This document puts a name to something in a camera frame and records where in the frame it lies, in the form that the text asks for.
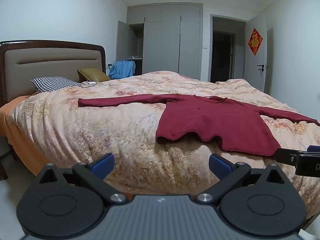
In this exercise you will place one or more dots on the open doorway with grey frame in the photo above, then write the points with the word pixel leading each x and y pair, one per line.
pixel 225 55

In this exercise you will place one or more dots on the dark red knit sweater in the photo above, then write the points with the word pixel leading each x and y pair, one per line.
pixel 220 125

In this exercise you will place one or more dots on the white room door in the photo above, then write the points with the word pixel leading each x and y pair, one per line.
pixel 252 67

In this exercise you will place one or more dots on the houndstooth pillow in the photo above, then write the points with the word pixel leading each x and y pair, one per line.
pixel 55 83

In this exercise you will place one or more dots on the open grey wardrobe door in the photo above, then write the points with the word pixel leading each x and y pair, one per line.
pixel 122 42

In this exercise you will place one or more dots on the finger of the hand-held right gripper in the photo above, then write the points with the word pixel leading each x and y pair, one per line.
pixel 314 149
pixel 285 156

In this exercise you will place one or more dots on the red diamond door decoration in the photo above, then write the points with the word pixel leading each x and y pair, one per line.
pixel 255 41

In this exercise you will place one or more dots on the blue garment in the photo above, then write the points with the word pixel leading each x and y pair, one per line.
pixel 122 70

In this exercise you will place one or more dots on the orange bed sheet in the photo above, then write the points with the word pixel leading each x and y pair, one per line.
pixel 17 135

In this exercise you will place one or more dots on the grey built-in wardrobe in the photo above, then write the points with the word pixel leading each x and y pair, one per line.
pixel 162 42

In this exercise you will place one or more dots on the olive green pillow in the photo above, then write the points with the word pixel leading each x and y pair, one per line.
pixel 96 74

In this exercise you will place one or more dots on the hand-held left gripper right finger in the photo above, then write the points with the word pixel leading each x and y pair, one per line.
pixel 220 166

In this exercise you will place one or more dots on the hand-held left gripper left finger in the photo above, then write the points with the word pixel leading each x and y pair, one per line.
pixel 102 166

